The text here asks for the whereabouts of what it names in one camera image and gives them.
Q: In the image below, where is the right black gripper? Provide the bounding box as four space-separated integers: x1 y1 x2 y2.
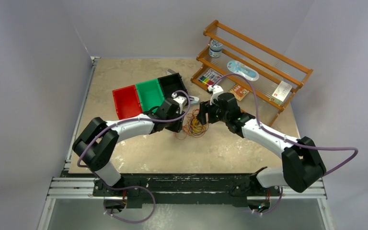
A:
196 100 230 126

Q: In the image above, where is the orange cable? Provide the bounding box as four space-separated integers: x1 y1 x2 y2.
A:
174 109 209 141

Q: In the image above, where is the yellow cable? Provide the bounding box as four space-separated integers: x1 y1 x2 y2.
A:
191 118 206 134

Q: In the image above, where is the red plastic bin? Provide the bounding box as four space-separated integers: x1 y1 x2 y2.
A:
112 85 143 120

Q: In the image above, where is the green plastic bin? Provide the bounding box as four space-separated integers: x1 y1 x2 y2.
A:
135 79 165 111

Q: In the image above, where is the black plastic bin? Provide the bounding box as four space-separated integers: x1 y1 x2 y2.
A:
157 73 189 98

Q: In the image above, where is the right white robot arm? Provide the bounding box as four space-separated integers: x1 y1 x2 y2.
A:
197 92 327 195

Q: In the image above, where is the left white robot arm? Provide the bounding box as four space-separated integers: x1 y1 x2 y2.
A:
72 96 187 196

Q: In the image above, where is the orange card pack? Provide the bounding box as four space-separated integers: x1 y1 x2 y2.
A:
229 84 250 101

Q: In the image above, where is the coloured marker pack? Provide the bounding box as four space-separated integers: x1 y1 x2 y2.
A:
197 69 222 87

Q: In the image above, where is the grey white stapler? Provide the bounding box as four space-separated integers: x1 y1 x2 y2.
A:
166 69 177 75

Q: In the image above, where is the blue packaged tool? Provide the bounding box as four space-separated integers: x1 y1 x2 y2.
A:
227 60 260 81

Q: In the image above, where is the wooden tiered shelf rack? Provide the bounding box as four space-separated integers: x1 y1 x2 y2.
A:
191 20 313 126

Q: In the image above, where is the white blue round jar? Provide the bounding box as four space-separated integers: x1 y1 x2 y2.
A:
209 39 223 58

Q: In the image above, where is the white red small box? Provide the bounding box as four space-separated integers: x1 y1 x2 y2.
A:
270 81 293 106

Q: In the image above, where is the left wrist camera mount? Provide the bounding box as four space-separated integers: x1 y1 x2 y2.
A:
172 93 188 111

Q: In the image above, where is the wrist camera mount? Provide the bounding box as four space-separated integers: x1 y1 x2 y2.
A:
207 84 224 105
172 93 188 111

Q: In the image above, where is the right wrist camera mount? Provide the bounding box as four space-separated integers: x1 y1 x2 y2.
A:
207 84 224 105

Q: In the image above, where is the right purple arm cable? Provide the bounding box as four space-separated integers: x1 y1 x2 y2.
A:
212 73 359 177

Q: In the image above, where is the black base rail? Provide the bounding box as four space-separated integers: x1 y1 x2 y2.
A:
47 172 327 210

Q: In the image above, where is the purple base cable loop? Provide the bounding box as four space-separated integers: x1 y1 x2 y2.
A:
103 185 157 224

